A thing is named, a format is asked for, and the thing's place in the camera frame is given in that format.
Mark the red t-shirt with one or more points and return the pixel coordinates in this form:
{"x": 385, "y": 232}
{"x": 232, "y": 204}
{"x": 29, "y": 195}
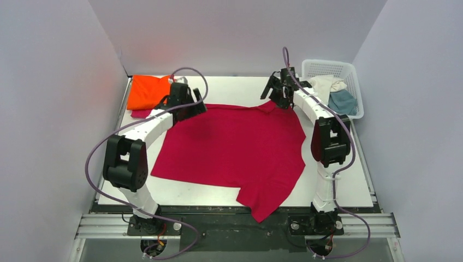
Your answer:
{"x": 255, "y": 149}

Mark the white plastic basket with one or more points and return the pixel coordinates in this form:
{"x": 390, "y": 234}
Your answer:
{"x": 342, "y": 70}

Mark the blue cloth in basket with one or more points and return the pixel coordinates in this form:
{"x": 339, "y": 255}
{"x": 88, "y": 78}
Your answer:
{"x": 343, "y": 103}

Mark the white cloth in basket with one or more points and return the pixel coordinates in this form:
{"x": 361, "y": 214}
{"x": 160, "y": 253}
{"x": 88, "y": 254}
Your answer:
{"x": 324, "y": 85}

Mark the folded pink t-shirt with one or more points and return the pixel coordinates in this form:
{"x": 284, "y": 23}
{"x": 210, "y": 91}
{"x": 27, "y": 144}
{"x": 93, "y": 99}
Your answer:
{"x": 140, "y": 114}

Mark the folded orange t-shirt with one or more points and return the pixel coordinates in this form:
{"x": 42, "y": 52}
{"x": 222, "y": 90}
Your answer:
{"x": 147, "y": 91}

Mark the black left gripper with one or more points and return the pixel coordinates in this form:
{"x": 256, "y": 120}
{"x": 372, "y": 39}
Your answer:
{"x": 195, "y": 105}

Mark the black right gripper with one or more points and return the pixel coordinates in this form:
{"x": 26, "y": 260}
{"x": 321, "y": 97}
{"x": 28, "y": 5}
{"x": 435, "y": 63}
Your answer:
{"x": 276, "y": 86}

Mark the aluminium rail frame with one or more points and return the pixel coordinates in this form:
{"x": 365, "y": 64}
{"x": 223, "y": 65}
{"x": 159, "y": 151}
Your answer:
{"x": 382, "y": 245}

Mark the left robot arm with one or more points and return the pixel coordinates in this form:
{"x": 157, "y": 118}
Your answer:
{"x": 126, "y": 161}

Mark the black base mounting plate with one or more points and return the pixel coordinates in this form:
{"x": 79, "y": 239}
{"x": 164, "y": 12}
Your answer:
{"x": 228, "y": 229}

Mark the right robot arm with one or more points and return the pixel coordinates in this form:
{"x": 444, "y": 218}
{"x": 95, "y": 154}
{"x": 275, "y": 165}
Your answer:
{"x": 331, "y": 138}

